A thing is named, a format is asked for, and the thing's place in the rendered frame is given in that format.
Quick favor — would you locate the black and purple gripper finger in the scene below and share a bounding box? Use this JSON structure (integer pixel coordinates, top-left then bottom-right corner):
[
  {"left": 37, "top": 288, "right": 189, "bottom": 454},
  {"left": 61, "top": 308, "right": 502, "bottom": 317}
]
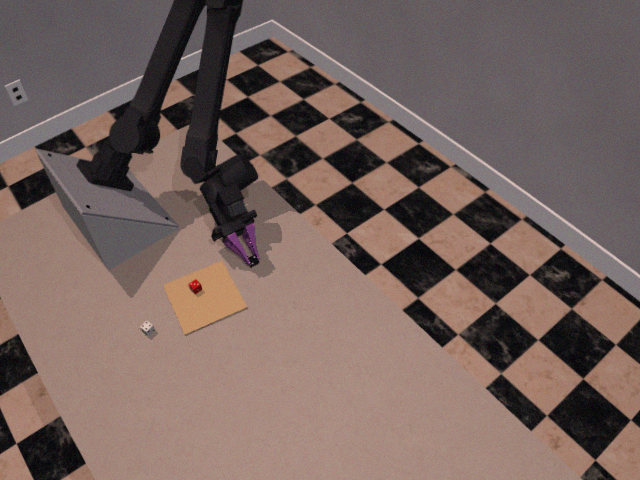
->
[
  {"left": 224, "top": 232, "right": 250, "bottom": 266},
  {"left": 242, "top": 223, "right": 260, "bottom": 260}
]

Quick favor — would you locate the white die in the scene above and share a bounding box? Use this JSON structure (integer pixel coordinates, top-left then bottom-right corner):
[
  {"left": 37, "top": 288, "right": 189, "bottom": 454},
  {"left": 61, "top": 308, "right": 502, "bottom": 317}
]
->
[{"left": 140, "top": 321, "right": 155, "bottom": 336}]

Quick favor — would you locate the red die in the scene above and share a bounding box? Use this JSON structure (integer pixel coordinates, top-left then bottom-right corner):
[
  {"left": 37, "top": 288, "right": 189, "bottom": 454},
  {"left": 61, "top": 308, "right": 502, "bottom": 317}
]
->
[{"left": 189, "top": 279, "right": 202, "bottom": 294}]

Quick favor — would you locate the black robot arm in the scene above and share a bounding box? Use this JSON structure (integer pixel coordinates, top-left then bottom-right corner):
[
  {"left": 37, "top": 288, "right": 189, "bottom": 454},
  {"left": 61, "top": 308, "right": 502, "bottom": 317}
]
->
[{"left": 77, "top": 0, "right": 258, "bottom": 226}]

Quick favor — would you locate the tan mat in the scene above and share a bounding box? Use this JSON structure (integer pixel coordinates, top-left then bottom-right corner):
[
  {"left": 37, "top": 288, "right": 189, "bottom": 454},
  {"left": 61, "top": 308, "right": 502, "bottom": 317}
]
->
[{"left": 163, "top": 261, "right": 248, "bottom": 335}]

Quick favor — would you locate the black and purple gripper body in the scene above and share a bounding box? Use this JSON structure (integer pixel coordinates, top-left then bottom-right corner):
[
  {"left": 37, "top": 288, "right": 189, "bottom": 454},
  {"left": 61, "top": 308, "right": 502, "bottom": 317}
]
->
[{"left": 211, "top": 210, "right": 257, "bottom": 243}]

